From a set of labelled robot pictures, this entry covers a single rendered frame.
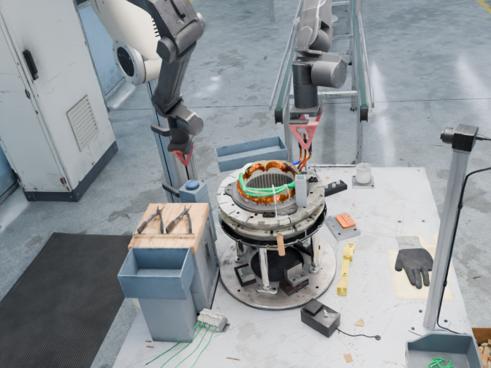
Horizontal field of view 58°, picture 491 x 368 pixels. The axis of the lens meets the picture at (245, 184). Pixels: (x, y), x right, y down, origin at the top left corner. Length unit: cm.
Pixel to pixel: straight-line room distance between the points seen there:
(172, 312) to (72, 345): 134
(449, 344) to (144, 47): 119
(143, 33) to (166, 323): 84
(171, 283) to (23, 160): 257
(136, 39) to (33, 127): 205
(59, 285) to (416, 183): 207
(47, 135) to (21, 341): 138
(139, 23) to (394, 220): 109
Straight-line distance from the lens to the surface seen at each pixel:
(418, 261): 154
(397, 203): 180
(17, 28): 320
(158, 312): 129
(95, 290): 278
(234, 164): 157
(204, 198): 152
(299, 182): 120
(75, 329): 263
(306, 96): 107
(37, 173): 362
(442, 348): 134
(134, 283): 121
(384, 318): 139
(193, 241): 123
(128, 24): 141
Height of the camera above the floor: 185
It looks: 34 degrees down
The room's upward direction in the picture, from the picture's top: 8 degrees counter-clockwise
